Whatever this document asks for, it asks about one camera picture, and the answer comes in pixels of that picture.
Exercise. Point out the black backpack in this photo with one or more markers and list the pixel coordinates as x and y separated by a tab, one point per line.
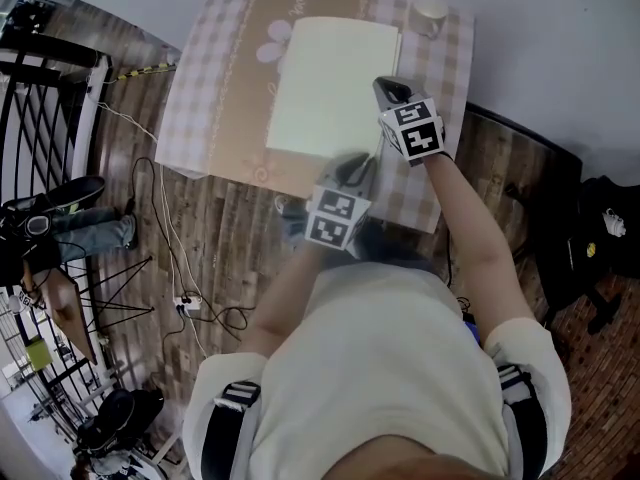
600	258

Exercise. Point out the white cup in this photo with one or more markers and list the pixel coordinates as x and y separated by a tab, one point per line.
429	13

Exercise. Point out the black chair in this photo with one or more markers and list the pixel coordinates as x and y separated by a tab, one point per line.
605	313

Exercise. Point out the white power strip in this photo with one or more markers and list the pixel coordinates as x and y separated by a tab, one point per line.
187	305

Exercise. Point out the person's grey shoe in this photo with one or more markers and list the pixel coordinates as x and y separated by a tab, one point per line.
287	205

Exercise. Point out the green box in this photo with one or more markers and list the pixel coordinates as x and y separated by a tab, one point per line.
39	354

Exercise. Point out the checked tablecloth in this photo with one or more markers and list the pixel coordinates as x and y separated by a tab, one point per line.
225	93

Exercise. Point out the cream folder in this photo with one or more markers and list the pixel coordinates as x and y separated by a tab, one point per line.
330	93

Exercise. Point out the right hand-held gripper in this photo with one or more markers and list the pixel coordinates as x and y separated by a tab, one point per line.
415	128

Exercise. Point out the person's white shirt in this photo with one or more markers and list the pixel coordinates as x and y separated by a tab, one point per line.
380	358

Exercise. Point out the person's left forearm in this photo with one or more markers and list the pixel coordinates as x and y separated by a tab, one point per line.
285	298

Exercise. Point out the group of black wall-hung headsets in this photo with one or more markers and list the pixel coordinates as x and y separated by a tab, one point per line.
30	15

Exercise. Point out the wooden folding table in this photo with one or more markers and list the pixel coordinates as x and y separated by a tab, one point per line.
65	308

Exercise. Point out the person's right forearm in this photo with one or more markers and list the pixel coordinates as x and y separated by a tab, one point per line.
475	248

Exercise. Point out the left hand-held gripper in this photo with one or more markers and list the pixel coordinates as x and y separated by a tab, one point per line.
332	218

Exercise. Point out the black metal stair railing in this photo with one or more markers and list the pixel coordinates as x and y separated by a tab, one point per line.
30	118

